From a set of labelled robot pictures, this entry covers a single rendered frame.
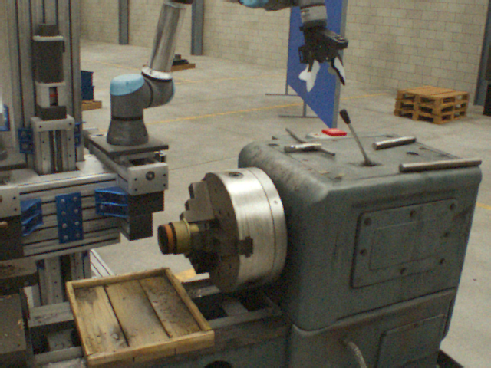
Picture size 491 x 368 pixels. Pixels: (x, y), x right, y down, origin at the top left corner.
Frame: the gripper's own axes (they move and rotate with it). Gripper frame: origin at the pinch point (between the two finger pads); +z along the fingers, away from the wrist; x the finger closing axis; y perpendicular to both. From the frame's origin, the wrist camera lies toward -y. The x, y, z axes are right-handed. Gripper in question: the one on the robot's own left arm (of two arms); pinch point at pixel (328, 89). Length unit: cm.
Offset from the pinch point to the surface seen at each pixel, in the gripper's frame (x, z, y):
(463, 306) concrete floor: -146, 146, 54
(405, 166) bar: 4.8, 21.2, -29.0
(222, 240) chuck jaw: 52, 29, -12
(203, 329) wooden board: 59, 51, -7
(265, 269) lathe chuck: 43, 39, -14
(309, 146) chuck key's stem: 13.4, 14.8, -2.8
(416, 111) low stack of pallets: -605, 87, 418
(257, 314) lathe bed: 40, 55, -4
